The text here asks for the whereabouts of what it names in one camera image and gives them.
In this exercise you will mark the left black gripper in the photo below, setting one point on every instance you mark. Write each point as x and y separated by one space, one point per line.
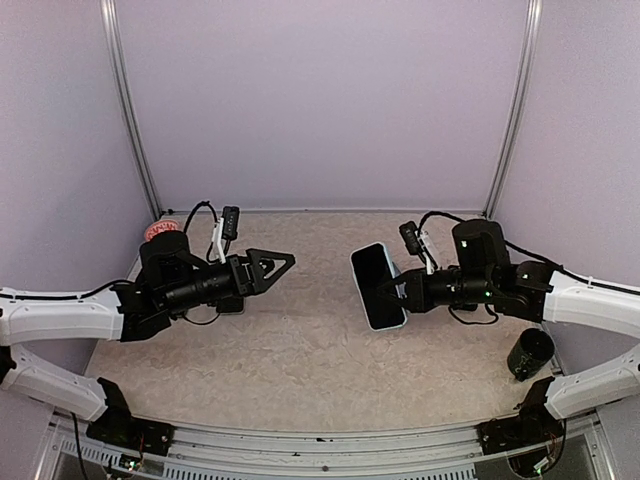
255 273

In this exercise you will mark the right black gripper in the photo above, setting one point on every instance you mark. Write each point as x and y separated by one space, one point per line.
418 299

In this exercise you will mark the light blue phone case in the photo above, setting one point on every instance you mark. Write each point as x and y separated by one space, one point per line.
387 327

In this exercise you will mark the black phone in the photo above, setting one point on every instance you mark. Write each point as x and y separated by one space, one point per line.
231 306
375 285

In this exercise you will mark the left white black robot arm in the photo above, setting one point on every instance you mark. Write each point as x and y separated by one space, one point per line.
171 282

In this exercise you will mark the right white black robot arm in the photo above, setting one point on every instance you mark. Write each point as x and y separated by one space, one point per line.
537 290

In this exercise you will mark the red white patterned bowl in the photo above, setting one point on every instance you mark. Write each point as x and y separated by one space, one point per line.
160 226

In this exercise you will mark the black cup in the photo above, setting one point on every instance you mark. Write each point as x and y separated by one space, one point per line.
531 352

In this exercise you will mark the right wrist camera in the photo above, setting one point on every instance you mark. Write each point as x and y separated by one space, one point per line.
419 244

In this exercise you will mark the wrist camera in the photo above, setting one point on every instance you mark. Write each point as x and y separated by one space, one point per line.
225 231
419 244

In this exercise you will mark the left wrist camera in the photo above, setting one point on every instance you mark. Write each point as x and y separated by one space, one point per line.
225 231

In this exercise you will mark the right aluminium frame post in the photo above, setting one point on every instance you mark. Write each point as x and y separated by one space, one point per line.
517 106

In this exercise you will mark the aluminium frame post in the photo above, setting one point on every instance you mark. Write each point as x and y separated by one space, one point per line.
109 15
517 106

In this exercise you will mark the front aluminium rail base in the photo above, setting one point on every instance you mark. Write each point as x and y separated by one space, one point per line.
197 452

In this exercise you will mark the left aluminium frame post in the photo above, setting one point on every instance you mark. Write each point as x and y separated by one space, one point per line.
109 15

